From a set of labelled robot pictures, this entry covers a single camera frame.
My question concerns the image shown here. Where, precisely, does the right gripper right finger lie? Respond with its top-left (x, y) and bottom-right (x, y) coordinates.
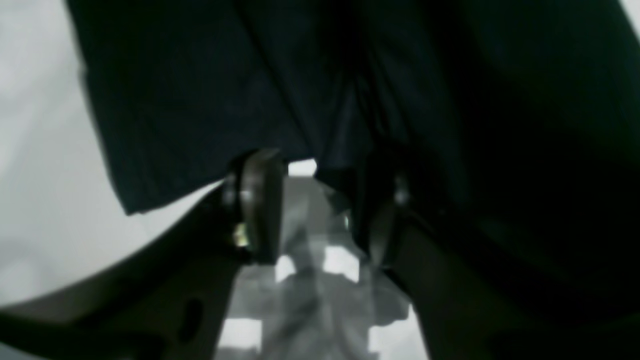
top-left (354, 150), bottom-right (639, 360)

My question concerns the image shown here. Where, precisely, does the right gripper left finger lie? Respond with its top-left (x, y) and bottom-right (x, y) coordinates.
top-left (1, 149), bottom-right (288, 360)

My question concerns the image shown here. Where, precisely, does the black t-shirt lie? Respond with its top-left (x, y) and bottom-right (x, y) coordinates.
top-left (67, 0), bottom-right (640, 321)

